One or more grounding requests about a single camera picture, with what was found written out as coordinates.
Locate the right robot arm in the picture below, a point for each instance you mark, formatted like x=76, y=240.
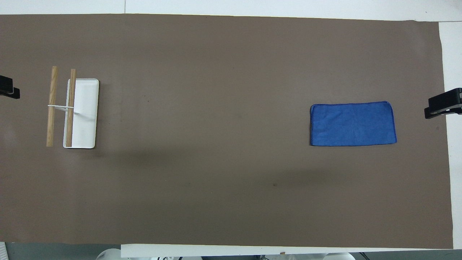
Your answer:
x=335, y=256

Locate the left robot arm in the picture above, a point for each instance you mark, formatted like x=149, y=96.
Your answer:
x=108, y=255

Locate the blue folded towel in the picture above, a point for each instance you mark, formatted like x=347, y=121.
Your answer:
x=352, y=123

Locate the white rack with wooden bars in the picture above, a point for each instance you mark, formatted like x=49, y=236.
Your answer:
x=85, y=119

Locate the black right clamp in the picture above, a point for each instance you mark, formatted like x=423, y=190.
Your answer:
x=445, y=104

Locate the black clamp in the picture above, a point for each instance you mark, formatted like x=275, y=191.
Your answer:
x=6, y=88
x=445, y=104

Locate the black left clamp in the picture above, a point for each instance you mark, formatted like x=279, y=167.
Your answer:
x=6, y=88

